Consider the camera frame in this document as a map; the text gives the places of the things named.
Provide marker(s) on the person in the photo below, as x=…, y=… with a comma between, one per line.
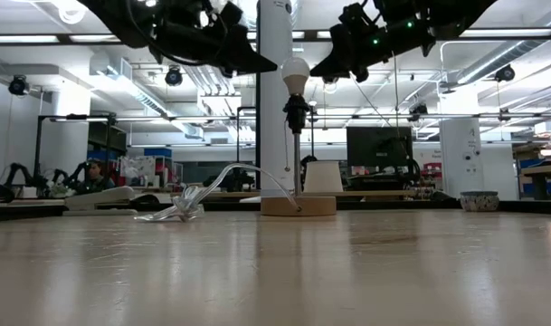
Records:
x=95, y=172

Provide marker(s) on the wooden workbench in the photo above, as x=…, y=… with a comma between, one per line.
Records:
x=546, y=169

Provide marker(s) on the ceiling light strip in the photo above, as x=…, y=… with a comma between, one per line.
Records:
x=506, y=32
x=21, y=39

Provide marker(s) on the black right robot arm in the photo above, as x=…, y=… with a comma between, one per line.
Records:
x=465, y=11

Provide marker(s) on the white building pillar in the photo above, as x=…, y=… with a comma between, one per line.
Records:
x=458, y=154

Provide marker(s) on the patterned ceramic bowl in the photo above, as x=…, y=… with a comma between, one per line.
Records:
x=479, y=202

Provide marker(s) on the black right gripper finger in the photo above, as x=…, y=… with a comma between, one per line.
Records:
x=347, y=59

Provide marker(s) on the black metal frame rig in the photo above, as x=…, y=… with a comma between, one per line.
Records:
x=76, y=117
x=237, y=145

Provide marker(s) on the white light bulb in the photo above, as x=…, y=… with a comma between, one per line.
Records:
x=295, y=72

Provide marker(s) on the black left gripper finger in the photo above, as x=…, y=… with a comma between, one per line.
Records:
x=245, y=54

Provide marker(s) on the blue storage bin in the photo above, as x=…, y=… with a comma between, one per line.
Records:
x=157, y=152

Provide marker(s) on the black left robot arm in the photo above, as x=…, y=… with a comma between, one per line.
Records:
x=121, y=22

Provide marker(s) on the white lampshade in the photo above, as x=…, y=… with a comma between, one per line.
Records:
x=322, y=176

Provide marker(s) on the black background robot arm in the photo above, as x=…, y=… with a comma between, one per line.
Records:
x=15, y=171
x=78, y=171

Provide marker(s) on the white flat device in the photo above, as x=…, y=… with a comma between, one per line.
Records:
x=98, y=197

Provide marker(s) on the black computer monitor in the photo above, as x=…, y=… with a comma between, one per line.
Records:
x=370, y=145

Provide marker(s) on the silver ceiling air duct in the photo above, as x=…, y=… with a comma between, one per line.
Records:
x=496, y=63

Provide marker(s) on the wooden base lamp stand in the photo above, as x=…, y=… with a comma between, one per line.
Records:
x=297, y=206

